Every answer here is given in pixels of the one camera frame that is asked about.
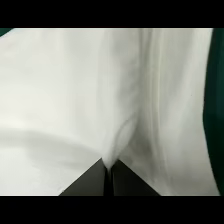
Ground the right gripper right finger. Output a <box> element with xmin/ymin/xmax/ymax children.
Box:
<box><xmin>111</xmin><ymin>159</ymin><xmax>162</xmax><ymax>197</ymax></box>

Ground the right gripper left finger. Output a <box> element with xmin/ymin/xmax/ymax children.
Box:
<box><xmin>59</xmin><ymin>157</ymin><xmax>109</xmax><ymax>197</ymax></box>

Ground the white T-shirt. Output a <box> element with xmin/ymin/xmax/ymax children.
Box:
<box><xmin>0</xmin><ymin>28</ymin><xmax>221</xmax><ymax>197</ymax></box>

